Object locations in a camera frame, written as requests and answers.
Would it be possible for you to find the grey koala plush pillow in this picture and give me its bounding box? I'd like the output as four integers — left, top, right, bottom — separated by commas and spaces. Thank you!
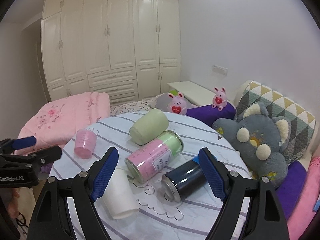
212, 102, 291, 188

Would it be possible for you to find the pink bunny plush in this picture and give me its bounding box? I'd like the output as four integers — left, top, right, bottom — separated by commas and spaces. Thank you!
168, 92, 188, 115
212, 87, 228, 111

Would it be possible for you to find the light green cup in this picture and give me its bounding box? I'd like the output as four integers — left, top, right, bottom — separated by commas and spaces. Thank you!
129, 109, 169, 146

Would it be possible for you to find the pink folded quilt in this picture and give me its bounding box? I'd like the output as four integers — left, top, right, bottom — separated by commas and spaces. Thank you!
15, 92, 110, 155

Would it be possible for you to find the pink bunny plush right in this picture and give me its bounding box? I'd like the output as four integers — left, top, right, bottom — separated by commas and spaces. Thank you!
212, 87, 228, 111

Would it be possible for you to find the white bedside table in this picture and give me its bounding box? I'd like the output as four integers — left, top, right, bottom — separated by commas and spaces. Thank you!
168, 81, 215, 106

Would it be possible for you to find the pink green glass jar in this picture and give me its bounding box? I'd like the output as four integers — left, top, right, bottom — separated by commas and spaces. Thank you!
125, 130, 183, 183

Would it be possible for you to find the pink blanket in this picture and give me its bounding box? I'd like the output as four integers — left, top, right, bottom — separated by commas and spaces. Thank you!
287, 157, 319, 240

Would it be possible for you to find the pink bunny plush left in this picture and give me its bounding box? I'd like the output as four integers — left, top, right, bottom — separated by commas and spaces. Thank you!
168, 92, 188, 115

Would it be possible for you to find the purple cushion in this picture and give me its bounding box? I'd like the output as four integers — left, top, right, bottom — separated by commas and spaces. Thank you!
185, 102, 235, 127

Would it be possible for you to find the triangle pattern quilted pillow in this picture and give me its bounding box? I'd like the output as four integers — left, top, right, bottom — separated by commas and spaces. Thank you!
233, 81, 319, 165

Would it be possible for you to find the purple blanket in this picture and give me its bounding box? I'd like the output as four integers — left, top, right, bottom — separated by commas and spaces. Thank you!
276, 161, 307, 220

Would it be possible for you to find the grey round pillow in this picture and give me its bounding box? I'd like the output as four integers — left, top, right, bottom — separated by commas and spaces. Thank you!
155, 93, 175, 112

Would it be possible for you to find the dark blue glass jar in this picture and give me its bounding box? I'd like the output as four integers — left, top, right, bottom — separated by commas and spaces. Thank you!
162, 155, 207, 203

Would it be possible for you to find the pink plastic cup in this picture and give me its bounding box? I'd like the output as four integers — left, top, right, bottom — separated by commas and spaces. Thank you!
74, 129, 97, 159

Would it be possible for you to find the white paper cup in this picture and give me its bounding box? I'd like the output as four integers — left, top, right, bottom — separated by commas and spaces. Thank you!
102, 168, 139, 219

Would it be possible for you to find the cream white wardrobe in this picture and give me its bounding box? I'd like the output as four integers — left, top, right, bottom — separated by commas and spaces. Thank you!
41, 0, 181, 105

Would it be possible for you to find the heart pattern bed sheet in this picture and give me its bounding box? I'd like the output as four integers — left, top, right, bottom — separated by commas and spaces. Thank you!
110, 94, 162, 115

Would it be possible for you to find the white wall socket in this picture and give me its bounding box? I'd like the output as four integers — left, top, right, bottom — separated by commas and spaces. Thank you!
213, 65, 228, 76

